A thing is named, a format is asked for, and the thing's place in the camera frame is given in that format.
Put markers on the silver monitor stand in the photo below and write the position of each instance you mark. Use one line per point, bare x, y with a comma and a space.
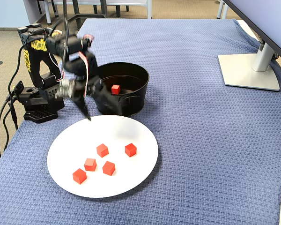
248, 72

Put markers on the black metal bucket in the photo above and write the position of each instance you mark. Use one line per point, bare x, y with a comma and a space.
133, 103

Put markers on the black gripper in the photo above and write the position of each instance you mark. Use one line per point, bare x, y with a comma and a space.
82, 99

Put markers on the white table leg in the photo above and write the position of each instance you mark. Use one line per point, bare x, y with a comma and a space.
48, 14

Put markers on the white table with leg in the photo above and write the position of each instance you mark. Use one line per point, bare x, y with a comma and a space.
149, 10

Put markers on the black chair leg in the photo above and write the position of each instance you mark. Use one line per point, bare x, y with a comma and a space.
127, 8
39, 7
118, 11
54, 9
95, 9

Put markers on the white metal desk legs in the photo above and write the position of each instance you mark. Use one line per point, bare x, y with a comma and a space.
220, 9

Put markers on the white round plate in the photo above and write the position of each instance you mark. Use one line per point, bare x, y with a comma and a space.
131, 178

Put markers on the computer monitor screen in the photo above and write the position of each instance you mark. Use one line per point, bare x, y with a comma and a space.
271, 18

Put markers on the blue woven table cloth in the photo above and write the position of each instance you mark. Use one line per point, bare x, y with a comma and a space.
201, 140

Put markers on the red cube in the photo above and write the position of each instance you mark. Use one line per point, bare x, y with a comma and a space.
130, 150
115, 89
79, 176
102, 150
108, 168
90, 165

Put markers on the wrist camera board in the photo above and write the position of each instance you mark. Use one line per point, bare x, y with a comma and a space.
65, 90

